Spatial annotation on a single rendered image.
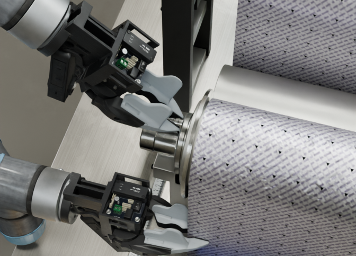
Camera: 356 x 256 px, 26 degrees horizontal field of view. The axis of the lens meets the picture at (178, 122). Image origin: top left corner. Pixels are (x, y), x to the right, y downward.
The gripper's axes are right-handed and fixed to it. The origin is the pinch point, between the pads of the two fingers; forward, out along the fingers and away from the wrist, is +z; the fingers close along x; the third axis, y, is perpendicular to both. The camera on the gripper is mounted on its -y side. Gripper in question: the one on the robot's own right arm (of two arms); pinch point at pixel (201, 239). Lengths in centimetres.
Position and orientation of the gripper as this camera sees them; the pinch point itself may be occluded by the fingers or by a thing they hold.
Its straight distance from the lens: 112.6
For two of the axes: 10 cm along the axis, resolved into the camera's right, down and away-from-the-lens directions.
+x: 2.8, -8.0, 5.3
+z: 9.6, 2.3, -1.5
